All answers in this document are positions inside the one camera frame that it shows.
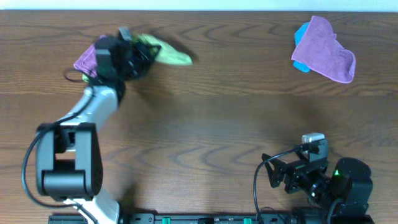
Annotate right black cable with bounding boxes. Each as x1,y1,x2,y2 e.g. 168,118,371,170
252,146,312,224

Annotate light green microfiber cloth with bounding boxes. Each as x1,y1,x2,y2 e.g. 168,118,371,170
136,34,193,66

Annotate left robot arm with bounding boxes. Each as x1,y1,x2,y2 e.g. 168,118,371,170
29,36,162,223

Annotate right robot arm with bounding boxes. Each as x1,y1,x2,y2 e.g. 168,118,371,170
262,152,374,223

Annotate blue cloth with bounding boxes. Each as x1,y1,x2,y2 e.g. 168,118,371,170
293,22,310,73

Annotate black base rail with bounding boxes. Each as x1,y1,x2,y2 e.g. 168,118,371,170
48,212,376,224

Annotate large purple cloth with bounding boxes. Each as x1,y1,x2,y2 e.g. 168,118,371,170
291,16,356,84

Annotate folded green cloth under purple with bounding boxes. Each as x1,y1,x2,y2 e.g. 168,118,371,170
82,73,91,83

